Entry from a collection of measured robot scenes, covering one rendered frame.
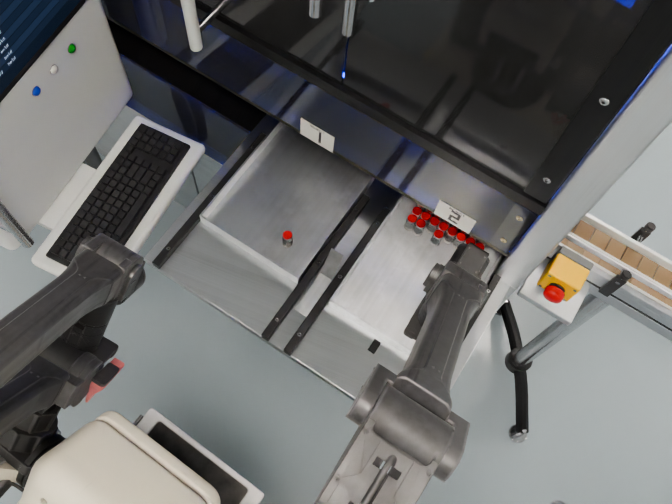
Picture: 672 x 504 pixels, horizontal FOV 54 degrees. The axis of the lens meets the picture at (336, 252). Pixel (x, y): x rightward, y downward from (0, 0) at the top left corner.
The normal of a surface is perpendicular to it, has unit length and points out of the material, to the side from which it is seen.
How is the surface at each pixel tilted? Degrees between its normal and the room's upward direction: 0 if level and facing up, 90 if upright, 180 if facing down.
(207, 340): 0
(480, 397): 0
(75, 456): 43
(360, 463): 11
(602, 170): 90
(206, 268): 0
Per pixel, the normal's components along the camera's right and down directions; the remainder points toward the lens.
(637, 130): -0.54, 0.76
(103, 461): 0.44, -0.79
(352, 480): 0.02, -0.22
